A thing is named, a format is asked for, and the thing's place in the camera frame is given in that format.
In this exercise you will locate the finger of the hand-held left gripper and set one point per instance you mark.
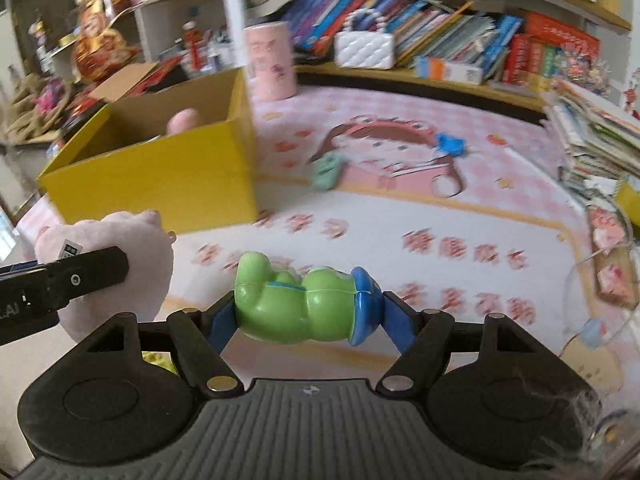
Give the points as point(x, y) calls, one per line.
point(95, 266)

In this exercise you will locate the yellow cardboard box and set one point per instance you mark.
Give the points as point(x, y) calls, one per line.
point(165, 180)

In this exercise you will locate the wooden bookshelf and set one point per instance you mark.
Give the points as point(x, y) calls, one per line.
point(320, 68)

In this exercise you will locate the orange blue white box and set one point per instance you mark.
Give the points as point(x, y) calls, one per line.
point(450, 70)

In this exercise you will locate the pink printed tablecloth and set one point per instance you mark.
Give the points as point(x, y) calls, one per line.
point(450, 210)

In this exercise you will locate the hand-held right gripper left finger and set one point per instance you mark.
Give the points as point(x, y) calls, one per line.
point(220, 322)

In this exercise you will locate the white quilted pearl handbag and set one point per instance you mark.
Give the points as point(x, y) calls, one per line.
point(364, 47)

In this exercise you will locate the small blue toy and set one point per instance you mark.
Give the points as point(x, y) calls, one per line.
point(452, 144)

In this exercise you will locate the pink cylinder container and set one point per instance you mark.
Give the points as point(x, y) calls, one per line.
point(270, 60)

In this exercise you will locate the small pink soft toy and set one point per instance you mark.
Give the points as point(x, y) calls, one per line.
point(182, 121)

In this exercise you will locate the red gold ornament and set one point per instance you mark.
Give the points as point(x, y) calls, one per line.
point(100, 47)

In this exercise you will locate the red bottle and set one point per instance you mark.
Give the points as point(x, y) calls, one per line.
point(190, 45)

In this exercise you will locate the yellow tape roll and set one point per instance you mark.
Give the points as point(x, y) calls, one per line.
point(630, 200)

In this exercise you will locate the stack of magazines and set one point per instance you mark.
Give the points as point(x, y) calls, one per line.
point(595, 135)

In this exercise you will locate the green plastic toy figure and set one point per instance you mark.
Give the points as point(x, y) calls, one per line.
point(285, 307)

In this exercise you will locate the red boxed book set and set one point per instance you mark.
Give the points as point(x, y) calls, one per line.
point(530, 60)

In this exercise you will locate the small teal toy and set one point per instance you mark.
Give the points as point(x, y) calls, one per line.
point(327, 170)

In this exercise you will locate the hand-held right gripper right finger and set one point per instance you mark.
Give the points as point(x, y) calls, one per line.
point(397, 322)

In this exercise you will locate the pink plush pig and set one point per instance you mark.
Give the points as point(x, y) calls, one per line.
point(142, 255)

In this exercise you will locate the row of shelf books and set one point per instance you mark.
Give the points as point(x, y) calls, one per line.
point(450, 30)

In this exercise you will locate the flat red box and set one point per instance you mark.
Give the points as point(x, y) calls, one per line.
point(562, 35)

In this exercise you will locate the colourful paper ornament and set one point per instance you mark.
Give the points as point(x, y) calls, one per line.
point(585, 70)

